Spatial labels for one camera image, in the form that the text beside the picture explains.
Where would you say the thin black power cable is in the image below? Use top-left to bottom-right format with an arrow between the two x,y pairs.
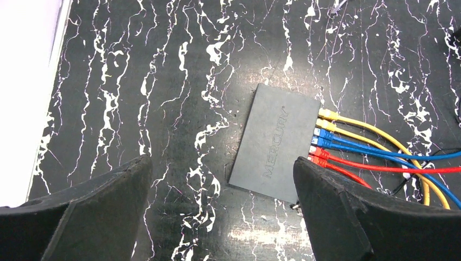
390,147 -> 461,197

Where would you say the red ethernet cable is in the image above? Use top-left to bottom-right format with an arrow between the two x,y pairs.
308,154 -> 373,190
309,146 -> 461,175

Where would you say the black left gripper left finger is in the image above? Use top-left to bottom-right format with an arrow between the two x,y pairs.
1,155 -> 153,260

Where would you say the blue ethernet cable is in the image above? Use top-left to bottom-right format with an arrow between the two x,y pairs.
311,136 -> 461,210
313,128 -> 461,161

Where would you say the yellow ethernet cable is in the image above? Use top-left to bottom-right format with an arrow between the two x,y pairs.
317,108 -> 431,207
315,119 -> 452,210

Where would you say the black network switch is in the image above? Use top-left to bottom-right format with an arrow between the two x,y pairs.
229,84 -> 321,203

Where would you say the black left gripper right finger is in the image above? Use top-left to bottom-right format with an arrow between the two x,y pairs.
293,157 -> 460,260

